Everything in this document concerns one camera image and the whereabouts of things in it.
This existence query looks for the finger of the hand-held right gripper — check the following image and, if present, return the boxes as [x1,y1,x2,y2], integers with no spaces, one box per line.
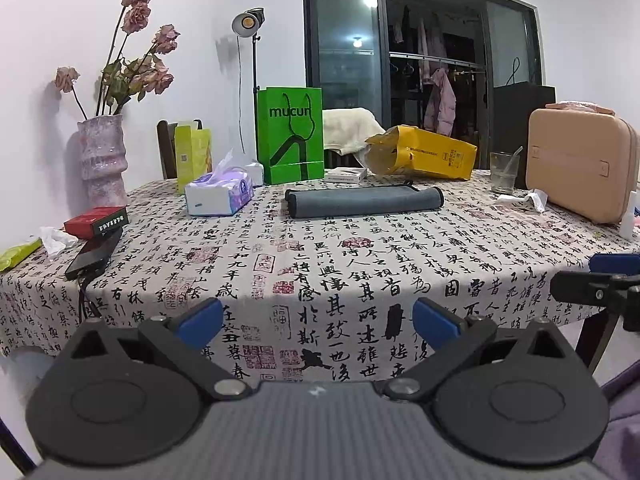
[550,270,640,332]
[589,254,640,277]

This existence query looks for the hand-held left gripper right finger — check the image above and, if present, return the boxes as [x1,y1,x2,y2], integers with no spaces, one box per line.
[382,297,577,403]

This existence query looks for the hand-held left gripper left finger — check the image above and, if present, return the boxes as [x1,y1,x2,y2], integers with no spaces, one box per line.
[61,297,253,402]

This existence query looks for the cream towel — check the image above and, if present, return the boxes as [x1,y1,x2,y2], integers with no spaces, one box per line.
[322,107,387,157]

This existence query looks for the wooden table leg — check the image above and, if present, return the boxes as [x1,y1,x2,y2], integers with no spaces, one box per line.
[575,305,622,377]

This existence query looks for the crumpled white tissue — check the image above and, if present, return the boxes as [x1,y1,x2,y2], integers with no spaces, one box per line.
[39,226,87,261]
[493,188,551,212]

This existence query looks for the beige hard case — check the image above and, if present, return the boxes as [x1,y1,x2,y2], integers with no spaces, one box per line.
[524,107,640,225]

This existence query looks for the calligraphy print tablecloth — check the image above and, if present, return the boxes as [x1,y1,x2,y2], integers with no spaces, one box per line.
[0,167,640,384]

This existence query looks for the tissue pack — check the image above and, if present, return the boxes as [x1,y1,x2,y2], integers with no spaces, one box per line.
[184,149,255,217]

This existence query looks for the black phone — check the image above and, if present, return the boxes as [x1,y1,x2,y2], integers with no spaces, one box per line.
[64,227,124,281]

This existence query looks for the purple cloth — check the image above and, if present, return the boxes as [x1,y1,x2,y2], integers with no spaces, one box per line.
[594,369,640,463]

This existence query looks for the glass cup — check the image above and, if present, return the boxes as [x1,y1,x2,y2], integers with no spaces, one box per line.
[489,151,521,195]

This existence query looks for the red box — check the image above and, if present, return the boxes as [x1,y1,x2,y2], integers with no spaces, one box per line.
[63,205,129,240]

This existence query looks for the spoon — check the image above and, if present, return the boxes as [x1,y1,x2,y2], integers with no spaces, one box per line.
[500,146,524,182]

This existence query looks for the pink flat item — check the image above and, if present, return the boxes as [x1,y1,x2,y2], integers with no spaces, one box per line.
[544,100,617,115]

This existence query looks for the yellow-green paper box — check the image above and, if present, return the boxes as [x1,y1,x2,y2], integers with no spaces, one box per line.
[173,120,214,196]

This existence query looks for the yellow paper bag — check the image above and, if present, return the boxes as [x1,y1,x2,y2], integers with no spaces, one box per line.
[363,124,479,181]

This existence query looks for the flat white box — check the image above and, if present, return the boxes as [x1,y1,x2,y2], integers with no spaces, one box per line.
[323,167,369,185]

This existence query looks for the black cabinet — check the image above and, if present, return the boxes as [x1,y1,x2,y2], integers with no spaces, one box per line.
[492,81,557,189]

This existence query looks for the pink ceramic vase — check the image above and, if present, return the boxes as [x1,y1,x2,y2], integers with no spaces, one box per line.
[76,114,130,209]

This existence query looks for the green packet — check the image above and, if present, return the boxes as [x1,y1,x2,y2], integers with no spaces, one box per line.
[0,238,44,274]

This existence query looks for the green paper bag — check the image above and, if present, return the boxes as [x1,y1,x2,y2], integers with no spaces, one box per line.
[255,86,326,186]

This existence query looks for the pink jacket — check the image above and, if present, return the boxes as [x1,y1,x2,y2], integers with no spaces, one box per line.
[423,67,457,137]

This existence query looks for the dried roses bunch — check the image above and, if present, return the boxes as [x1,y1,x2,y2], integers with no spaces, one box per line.
[54,0,181,117]

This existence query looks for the hanging light garment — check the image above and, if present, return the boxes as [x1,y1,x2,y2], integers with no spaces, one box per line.
[416,14,447,85]

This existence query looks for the black sliding glass door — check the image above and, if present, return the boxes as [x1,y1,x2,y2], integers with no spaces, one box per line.
[302,0,546,171]

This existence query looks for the standing studio lamp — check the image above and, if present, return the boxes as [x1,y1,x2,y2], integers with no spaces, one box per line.
[231,7,266,162]

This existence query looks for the black cable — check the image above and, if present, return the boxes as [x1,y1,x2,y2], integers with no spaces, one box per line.
[76,270,102,322]

